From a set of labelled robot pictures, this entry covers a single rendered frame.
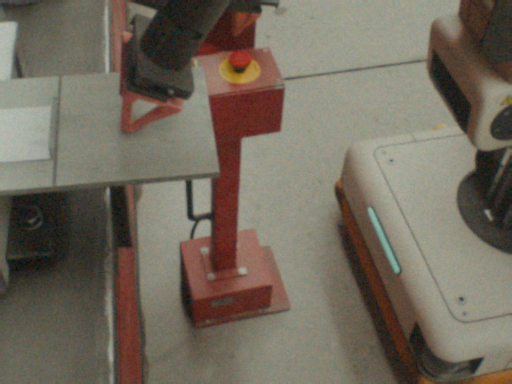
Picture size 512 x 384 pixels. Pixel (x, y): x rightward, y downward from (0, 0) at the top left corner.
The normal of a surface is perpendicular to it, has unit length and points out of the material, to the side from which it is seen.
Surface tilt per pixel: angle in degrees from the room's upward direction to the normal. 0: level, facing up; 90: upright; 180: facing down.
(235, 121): 90
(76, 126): 0
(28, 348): 0
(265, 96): 90
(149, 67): 29
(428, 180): 0
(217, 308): 90
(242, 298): 89
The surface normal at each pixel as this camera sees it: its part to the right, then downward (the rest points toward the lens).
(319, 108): 0.02, -0.70
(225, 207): 0.23, 0.70
